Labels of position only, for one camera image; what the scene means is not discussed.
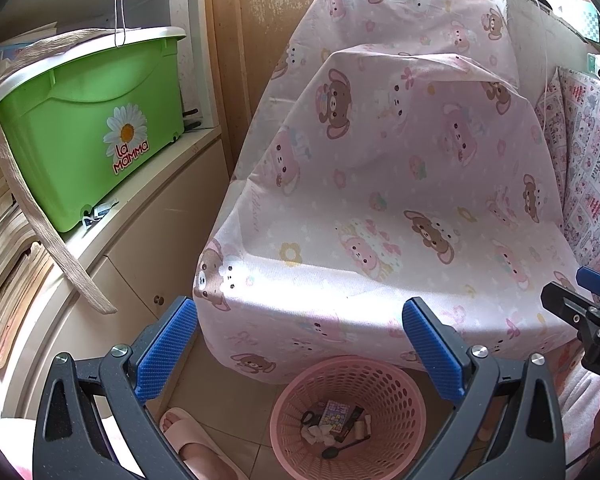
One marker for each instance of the person's leg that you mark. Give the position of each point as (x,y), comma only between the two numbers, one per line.
(5,440)
(575,400)

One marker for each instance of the wooden door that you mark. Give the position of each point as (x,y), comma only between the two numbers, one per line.
(260,35)

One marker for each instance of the pink plastic basket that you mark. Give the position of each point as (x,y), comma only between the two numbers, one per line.
(400,410)

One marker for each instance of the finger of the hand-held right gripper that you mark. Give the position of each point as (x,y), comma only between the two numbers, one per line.
(597,282)
(567,307)

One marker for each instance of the green storage box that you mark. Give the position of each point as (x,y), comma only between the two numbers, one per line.
(80,110)

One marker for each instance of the cream shelf cabinet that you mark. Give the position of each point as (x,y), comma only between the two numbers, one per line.
(145,240)

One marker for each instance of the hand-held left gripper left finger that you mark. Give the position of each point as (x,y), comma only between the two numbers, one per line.
(167,350)

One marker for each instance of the black plastic spoon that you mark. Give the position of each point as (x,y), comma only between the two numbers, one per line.
(330,452)

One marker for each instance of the person's left leg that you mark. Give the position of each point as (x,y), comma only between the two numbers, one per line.
(5,440)

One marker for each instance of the purple checked tissue pack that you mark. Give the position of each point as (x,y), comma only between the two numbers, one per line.
(336,416)

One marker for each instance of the person's right leg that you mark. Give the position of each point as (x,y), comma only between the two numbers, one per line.
(575,400)

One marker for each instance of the pink printed quilt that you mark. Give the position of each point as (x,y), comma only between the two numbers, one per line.
(585,160)

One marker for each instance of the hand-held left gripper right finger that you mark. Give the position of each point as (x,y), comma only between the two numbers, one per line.
(430,355)

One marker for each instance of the stack of books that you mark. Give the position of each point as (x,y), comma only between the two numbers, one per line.
(10,280)

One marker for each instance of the pink bear printed chair cover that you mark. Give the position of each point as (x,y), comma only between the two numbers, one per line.
(380,160)

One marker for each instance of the blue white packet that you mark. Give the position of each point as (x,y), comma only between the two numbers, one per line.
(99,211)

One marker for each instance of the white tissue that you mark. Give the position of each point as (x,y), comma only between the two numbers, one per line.
(312,434)

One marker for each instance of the pink slipper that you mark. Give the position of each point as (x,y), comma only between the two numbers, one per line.
(190,435)

